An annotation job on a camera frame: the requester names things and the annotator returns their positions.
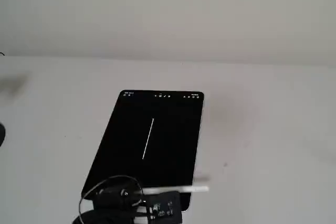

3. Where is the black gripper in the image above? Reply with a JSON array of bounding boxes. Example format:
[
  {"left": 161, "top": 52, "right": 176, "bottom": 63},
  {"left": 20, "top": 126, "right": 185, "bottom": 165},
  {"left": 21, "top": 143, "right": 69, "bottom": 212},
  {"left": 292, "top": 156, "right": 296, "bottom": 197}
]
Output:
[{"left": 95, "top": 180, "right": 145, "bottom": 209}]

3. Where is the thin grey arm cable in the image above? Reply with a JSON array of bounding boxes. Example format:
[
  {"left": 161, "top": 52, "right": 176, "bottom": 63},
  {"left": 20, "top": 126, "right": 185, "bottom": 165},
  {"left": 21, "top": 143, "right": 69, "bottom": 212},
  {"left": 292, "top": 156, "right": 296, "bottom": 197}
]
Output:
[{"left": 78, "top": 175, "right": 144, "bottom": 224}]

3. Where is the white apple pencil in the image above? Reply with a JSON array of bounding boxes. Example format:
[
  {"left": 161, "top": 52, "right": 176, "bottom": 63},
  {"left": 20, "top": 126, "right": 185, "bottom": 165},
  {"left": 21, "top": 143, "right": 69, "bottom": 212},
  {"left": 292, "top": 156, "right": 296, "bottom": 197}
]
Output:
[{"left": 143, "top": 185, "right": 210, "bottom": 194}]

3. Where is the black screen silver ipad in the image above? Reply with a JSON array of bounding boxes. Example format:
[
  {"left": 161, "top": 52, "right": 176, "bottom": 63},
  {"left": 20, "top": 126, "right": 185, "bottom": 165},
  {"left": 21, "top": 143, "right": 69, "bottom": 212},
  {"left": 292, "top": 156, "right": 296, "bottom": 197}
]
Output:
[{"left": 80, "top": 89, "right": 205, "bottom": 213}]

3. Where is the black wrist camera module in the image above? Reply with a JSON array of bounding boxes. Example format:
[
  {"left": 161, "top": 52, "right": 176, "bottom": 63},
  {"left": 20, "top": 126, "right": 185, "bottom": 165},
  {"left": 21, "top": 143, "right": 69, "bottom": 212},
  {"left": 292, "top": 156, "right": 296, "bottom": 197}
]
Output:
[{"left": 145, "top": 191, "right": 184, "bottom": 224}]

